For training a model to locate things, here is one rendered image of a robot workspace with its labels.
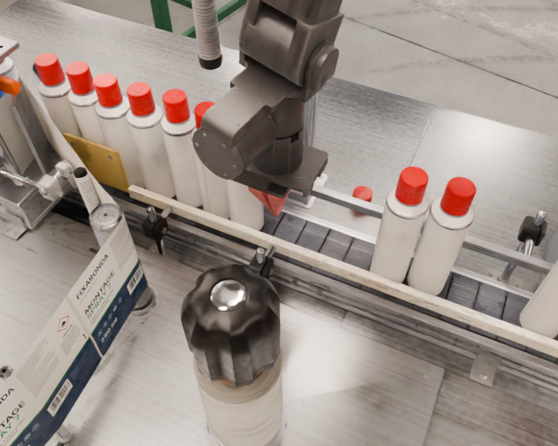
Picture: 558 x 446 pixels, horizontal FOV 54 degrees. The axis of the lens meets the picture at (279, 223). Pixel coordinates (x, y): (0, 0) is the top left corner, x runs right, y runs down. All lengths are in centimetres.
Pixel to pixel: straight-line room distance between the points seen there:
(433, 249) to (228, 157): 32
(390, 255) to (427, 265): 5
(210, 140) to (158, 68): 76
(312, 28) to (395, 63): 228
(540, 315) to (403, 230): 21
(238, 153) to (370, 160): 56
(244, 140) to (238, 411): 25
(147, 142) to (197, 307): 42
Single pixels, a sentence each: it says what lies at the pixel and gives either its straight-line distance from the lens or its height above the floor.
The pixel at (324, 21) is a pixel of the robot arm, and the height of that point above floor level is 129.
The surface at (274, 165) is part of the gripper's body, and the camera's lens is 59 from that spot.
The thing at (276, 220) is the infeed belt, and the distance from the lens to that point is 85.
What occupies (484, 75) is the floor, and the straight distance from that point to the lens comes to 278.
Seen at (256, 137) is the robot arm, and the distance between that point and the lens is 51.
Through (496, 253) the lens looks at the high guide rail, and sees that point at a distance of 77.
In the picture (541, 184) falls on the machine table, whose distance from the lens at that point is 108.
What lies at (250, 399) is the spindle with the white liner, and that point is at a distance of 51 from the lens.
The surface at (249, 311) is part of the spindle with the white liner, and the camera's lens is 42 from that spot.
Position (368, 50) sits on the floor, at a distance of 280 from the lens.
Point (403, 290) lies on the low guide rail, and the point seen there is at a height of 91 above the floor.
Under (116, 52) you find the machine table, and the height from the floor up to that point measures 83.
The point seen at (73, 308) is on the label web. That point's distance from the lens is 62.
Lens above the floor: 154
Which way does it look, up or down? 51 degrees down
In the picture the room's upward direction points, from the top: straight up
